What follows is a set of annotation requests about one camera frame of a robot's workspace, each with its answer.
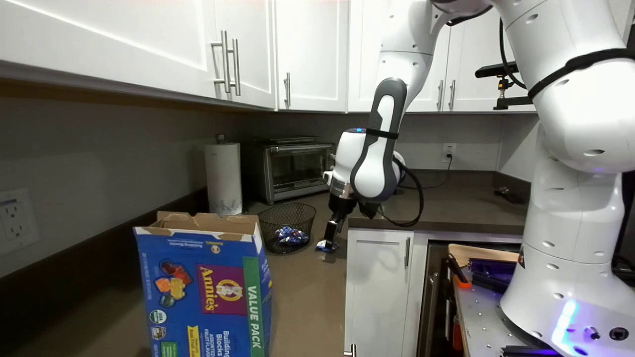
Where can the white upper cabinet middle door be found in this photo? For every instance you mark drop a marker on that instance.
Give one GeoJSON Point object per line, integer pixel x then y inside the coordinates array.
{"type": "Point", "coordinates": [310, 54]}

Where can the small blue object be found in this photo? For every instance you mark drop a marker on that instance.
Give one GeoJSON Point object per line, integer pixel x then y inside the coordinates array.
{"type": "Point", "coordinates": [324, 247]}

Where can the white wall outlet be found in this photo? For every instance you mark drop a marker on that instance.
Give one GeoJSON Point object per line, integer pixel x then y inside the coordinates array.
{"type": "Point", "coordinates": [449, 151]}
{"type": "Point", "coordinates": [17, 221]}

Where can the black wire mesh basket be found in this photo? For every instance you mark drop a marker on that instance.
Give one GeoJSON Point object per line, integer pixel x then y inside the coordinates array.
{"type": "Point", "coordinates": [296, 215]}

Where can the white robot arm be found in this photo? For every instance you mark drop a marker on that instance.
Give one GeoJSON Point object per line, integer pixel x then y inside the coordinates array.
{"type": "Point", "coordinates": [578, 76]}

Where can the white upper cabinet left door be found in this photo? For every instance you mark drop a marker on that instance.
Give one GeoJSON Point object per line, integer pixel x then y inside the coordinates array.
{"type": "Point", "coordinates": [156, 44]}

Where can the white cabinet door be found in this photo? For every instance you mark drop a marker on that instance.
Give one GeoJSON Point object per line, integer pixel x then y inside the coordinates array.
{"type": "Point", "coordinates": [156, 44]}
{"type": "Point", "coordinates": [384, 286]}
{"type": "Point", "coordinates": [310, 54]}

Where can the white wall outlet back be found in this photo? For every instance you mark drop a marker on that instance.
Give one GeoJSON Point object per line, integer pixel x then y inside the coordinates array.
{"type": "Point", "coordinates": [449, 151]}

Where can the silver toaster oven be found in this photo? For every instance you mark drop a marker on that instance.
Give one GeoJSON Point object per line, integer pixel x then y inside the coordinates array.
{"type": "Point", "coordinates": [292, 169]}

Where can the white lower cabinet door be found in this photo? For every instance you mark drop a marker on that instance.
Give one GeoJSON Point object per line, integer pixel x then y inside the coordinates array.
{"type": "Point", "coordinates": [384, 286]}

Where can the silver cabinet handle pair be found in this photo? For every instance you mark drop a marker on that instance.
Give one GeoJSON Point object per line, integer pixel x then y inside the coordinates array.
{"type": "Point", "coordinates": [227, 64]}

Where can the blue packets in basket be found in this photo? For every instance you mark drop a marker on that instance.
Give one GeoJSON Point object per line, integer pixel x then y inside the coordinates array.
{"type": "Point", "coordinates": [292, 237]}

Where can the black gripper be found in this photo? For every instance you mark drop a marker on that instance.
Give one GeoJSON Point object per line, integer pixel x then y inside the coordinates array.
{"type": "Point", "coordinates": [340, 209]}

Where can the white paper towel roll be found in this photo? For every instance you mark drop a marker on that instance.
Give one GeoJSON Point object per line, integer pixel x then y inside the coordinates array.
{"type": "Point", "coordinates": [223, 175]}

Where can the blue Annie's cardboard box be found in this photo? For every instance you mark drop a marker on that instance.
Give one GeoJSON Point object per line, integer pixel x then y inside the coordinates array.
{"type": "Point", "coordinates": [205, 286]}

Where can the white wall outlet left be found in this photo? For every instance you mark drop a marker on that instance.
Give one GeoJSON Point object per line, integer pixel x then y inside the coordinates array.
{"type": "Point", "coordinates": [17, 221]}

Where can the black camera on stand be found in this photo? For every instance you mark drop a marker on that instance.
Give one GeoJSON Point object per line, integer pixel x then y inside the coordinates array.
{"type": "Point", "coordinates": [503, 72]}

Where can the wooden board on cart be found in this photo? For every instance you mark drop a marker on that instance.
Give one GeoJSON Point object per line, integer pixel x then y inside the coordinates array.
{"type": "Point", "coordinates": [463, 255]}

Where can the blue black item on cart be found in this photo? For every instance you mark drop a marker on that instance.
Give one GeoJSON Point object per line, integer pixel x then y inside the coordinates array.
{"type": "Point", "coordinates": [493, 274]}

